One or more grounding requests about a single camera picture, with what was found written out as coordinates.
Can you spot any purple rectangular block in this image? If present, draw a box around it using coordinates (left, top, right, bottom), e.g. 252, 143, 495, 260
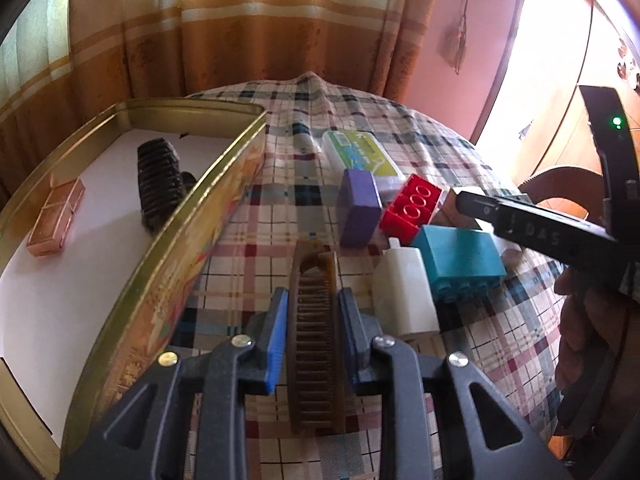
336, 169, 385, 249

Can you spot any black ribbed hair clip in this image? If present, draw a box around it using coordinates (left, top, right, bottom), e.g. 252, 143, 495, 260
136, 137, 198, 233

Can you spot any wooden wardrobe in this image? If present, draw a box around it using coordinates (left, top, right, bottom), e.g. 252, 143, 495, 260
475, 0, 640, 196

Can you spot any red building block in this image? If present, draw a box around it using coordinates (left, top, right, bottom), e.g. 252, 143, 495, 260
379, 175, 445, 248

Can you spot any hanging beige tassel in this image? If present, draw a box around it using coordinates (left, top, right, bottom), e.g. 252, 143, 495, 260
440, 0, 473, 73

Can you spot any brown wicker chair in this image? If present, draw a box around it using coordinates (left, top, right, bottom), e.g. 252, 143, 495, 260
517, 165, 608, 221

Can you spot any gold rectangular tin box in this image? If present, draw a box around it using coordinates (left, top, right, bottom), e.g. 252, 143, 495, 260
0, 97, 268, 468

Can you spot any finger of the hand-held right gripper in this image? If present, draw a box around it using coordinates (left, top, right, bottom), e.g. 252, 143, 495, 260
452, 187, 506, 241

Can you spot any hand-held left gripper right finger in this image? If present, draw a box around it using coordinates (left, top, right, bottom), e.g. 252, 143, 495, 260
337, 287, 571, 480

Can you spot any green white plastic case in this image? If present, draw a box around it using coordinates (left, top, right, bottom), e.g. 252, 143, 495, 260
322, 129, 406, 196

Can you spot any teal building block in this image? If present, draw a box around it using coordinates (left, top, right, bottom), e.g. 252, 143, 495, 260
411, 225, 507, 303

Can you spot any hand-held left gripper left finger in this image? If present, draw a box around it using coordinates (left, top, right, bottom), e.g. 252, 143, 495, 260
60, 287, 291, 480

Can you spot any copper pink small box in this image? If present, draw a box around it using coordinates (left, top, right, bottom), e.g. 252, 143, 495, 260
26, 178, 86, 257

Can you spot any brown plastic comb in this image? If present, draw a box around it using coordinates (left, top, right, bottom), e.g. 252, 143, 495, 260
290, 240, 346, 433

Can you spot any orange cream patterned curtain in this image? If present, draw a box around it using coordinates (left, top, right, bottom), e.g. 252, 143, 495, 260
0, 0, 441, 201

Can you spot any white bottle-shaped block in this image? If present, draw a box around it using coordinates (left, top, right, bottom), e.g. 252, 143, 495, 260
372, 237, 441, 338

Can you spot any person's right hand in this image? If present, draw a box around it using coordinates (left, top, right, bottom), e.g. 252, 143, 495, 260
554, 260, 640, 411

